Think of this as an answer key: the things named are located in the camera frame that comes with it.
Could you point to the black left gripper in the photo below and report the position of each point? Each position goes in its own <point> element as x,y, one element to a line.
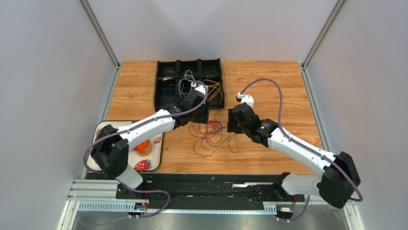
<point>204,117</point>

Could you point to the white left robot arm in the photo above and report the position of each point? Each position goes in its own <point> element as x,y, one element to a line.
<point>111,148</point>

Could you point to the orange cup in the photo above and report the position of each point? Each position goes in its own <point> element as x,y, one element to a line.
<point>143,148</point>

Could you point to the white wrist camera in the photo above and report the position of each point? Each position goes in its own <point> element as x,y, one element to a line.
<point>202,88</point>
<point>245,98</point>

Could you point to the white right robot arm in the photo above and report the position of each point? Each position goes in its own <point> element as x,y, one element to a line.
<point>335,177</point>

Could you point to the aluminium frame rail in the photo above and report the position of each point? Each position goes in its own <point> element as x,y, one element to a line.
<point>89,12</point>

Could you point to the strawberry print tray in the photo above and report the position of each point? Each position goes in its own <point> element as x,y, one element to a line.
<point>147,159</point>

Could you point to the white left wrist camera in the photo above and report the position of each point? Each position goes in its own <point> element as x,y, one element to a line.
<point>202,88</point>

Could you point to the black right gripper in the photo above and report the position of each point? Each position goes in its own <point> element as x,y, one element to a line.
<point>233,120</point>

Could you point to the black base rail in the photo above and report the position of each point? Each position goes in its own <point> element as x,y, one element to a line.
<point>211,191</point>

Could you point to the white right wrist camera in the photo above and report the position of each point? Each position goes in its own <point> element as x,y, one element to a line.
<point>245,98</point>

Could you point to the black compartment organizer box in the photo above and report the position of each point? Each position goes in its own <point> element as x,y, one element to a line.
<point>174,78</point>

